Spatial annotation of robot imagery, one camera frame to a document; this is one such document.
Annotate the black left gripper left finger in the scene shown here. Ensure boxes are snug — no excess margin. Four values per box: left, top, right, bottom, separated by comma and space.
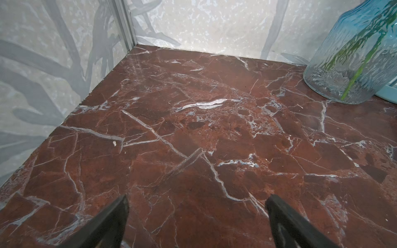
58, 195, 129, 248

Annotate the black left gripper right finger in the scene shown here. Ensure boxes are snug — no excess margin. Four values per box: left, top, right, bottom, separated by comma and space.
265, 194, 338, 248

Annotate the light blue ceramic dish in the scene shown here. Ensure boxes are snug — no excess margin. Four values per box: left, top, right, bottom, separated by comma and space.
375, 77, 397, 104

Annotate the blue glass vase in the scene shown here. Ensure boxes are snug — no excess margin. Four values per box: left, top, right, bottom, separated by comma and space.
303, 0, 397, 105

